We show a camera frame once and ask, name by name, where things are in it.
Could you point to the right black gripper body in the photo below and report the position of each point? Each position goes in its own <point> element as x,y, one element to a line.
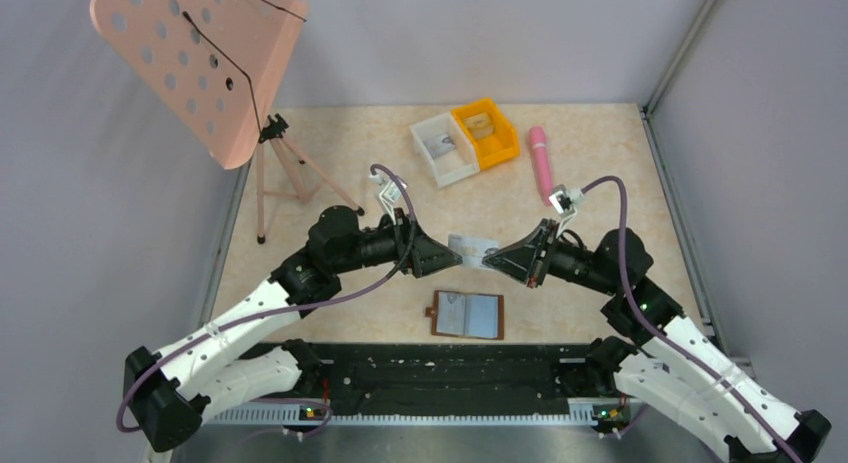
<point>541,254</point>

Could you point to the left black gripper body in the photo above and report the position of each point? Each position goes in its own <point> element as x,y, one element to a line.
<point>409,246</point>

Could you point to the white patterned credit card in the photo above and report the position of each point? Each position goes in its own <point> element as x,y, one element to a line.
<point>472,249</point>

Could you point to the brown leather card holder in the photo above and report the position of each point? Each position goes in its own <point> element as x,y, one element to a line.
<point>467,315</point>

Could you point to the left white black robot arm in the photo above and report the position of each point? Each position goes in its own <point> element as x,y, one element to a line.
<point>172,391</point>

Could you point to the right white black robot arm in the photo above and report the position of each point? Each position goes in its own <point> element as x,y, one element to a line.
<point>659,355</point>

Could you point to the small item in white bin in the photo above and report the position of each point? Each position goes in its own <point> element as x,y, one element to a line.
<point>439,145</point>

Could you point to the white plastic bin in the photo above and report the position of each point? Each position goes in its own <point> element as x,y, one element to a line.
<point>448,153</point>

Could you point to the pink marker pen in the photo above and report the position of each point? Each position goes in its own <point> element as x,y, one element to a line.
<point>538,147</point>

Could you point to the yellow plastic bin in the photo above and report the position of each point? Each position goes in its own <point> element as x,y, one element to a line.
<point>496,149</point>

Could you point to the tan item in yellow bin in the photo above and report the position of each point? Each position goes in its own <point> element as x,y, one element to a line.
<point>479,126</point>

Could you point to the pink perforated music stand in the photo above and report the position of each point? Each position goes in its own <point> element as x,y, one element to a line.
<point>217,65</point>

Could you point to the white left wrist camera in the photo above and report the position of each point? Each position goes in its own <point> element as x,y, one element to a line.
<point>387,193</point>

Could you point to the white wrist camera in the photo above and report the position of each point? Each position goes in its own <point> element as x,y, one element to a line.
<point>387,193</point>
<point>566,201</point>

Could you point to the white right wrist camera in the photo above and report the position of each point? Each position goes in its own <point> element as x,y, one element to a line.
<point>566,201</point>

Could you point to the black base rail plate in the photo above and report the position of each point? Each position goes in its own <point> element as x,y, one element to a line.
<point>458,380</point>

